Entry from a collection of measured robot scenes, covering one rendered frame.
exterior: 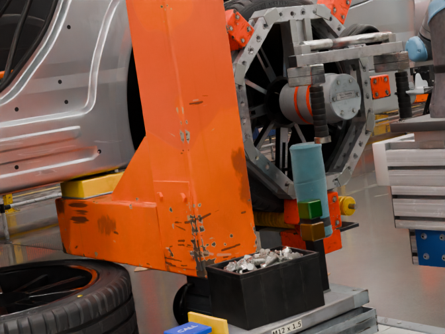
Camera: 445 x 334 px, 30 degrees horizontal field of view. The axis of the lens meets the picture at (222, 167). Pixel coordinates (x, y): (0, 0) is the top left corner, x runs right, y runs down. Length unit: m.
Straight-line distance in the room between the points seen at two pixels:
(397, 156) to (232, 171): 0.38
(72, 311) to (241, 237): 0.41
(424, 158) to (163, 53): 0.59
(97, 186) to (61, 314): 0.51
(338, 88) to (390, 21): 0.83
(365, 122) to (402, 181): 0.87
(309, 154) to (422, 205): 0.60
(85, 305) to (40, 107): 0.58
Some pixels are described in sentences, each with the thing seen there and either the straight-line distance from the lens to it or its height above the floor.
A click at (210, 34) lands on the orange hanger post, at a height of 1.05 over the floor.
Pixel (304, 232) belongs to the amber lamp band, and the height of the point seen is 0.59.
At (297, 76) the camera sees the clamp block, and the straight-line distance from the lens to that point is 2.16.
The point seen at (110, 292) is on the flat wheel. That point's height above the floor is 0.49.
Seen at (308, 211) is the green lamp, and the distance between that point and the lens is 1.82.
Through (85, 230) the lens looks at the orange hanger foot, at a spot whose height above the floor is 0.60.
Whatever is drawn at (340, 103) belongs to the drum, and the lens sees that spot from 2.30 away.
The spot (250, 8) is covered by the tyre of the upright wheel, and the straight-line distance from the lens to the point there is 2.42.
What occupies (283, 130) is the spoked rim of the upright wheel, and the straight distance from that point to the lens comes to 2.49.
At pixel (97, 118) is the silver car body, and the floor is 0.89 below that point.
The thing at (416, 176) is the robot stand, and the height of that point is 0.70.
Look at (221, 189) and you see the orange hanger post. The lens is 1.85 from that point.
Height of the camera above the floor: 0.96
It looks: 6 degrees down
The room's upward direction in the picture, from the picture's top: 8 degrees counter-clockwise
